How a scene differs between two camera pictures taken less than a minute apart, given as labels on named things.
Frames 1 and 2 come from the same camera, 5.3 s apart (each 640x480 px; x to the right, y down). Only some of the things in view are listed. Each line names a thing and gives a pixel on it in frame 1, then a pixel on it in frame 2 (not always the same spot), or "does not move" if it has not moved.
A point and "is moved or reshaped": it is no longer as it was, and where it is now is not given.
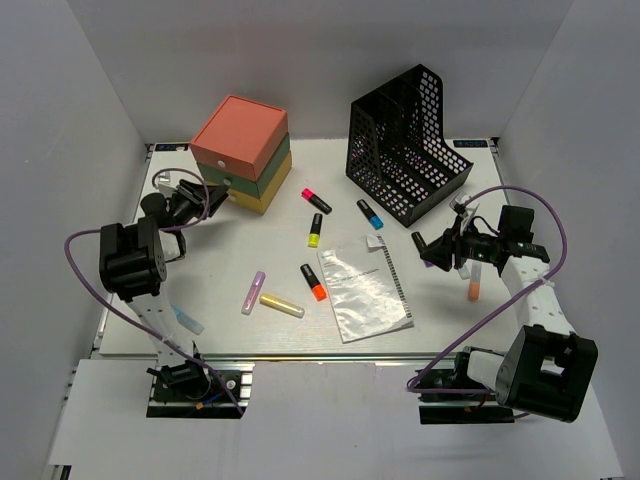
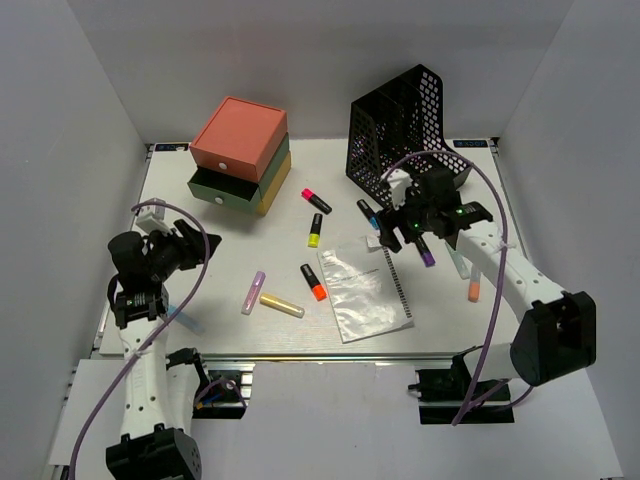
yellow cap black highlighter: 314,232 does not move
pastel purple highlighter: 253,293 does not move
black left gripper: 197,190 -> 192,245
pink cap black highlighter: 316,201 does not move
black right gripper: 441,251 -> 390,237
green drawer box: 240,184 is moved or reshaped
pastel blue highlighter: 186,322 does not move
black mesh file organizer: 395,146 does not move
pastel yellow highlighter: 283,306 does not move
